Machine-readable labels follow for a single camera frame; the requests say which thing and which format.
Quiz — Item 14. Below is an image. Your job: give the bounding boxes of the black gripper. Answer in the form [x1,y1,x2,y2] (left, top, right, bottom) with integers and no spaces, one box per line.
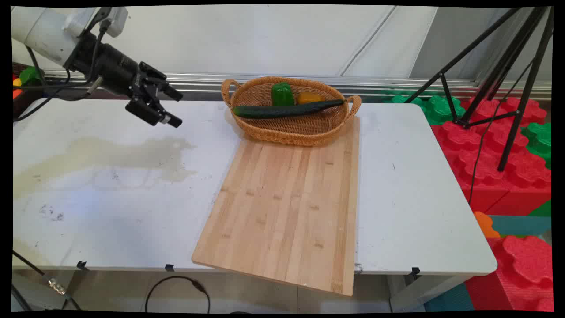
[66,32,184,129]

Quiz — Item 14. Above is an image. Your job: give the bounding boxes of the dark green cucumber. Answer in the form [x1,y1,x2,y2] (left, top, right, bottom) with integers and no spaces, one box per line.
[233,99,346,119]

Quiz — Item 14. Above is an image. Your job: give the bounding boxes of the green bell pepper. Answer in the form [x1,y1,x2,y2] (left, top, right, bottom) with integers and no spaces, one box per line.
[271,83,295,107]

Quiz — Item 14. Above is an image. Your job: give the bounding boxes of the small green foam block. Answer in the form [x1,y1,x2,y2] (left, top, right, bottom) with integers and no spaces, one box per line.
[19,66,45,86]

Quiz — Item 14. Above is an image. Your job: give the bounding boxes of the woven wicker basket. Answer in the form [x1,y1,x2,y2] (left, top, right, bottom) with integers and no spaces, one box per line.
[220,76,362,147]

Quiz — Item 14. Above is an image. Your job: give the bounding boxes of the yellow lemon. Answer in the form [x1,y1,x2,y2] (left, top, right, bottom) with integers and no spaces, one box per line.
[296,92,325,106]

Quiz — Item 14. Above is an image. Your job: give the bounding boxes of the bamboo cutting board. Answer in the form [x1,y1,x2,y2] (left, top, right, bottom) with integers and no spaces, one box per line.
[191,116,361,297]

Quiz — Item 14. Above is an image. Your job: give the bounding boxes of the white table leg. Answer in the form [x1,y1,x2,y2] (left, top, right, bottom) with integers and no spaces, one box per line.
[388,273,478,312]

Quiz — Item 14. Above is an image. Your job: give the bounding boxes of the large red foam block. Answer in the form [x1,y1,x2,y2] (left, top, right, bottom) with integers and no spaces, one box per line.
[430,97,553,216]

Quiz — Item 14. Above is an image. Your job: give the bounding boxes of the orange foam piece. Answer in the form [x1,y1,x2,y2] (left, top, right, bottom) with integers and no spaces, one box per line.
[473,211,502,239]

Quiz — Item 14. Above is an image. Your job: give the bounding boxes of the black tripod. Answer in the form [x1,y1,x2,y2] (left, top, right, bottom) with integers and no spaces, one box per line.
[404,6,555,173]

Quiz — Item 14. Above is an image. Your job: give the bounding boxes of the teal foam mat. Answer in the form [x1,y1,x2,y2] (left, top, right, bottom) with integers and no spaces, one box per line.
[487,215,553,237]

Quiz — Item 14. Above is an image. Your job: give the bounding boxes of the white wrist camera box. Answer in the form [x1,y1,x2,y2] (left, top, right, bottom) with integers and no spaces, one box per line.
[64,7,129,38]

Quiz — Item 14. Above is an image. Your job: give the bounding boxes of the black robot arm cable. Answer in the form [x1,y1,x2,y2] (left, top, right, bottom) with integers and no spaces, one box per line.
[13,20,111,122]

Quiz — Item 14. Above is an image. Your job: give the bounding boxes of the black cable loop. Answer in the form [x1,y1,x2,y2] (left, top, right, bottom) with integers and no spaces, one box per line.
[144,276,211,314]

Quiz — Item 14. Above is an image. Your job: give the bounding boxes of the black cable with metal connector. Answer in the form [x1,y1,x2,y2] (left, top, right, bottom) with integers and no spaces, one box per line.
[12,250,83,311]

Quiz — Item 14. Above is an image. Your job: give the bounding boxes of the aluminium wall rail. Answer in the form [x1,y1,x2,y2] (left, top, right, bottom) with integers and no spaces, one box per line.
[43,70,553,100]

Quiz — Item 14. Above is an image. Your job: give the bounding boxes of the thin black tripod cable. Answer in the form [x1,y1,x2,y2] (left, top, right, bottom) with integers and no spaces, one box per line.
[467,57,535,206]

